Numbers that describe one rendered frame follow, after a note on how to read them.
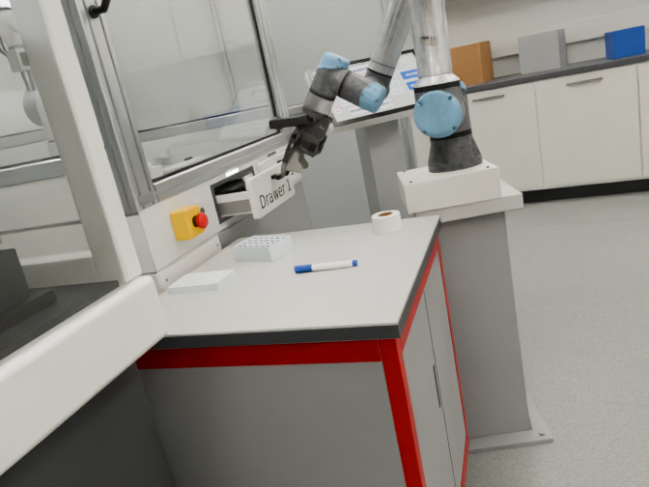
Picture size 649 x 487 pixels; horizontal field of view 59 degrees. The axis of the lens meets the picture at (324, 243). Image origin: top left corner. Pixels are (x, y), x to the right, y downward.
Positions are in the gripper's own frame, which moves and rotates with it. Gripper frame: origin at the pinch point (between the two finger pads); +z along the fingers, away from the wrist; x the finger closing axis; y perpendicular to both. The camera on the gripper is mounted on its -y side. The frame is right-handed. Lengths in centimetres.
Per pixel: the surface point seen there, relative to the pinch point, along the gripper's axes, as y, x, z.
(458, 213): 49, -2, -13
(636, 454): 123, -4, 26
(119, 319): 9, -91, -2
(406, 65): 6, 105, -31
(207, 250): -5.3, -24.3, 21.0
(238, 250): 4.9, -32.1, 12.3
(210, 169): -16.8, -11.6, 5.2
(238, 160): -15.9, 4.9, 5.4
